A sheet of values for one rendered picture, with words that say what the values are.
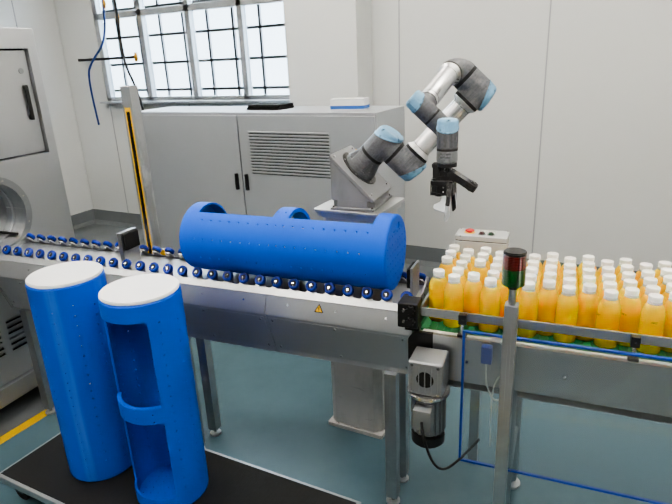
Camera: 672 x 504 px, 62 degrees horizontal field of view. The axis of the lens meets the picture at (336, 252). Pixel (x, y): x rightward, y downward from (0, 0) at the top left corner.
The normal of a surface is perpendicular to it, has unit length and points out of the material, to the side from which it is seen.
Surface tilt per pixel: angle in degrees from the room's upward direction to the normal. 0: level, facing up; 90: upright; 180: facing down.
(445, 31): 90
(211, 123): 90
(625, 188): 90
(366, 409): 90
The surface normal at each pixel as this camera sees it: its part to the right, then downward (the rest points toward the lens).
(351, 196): -0.36, 0.32
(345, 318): -0.37, -0.02
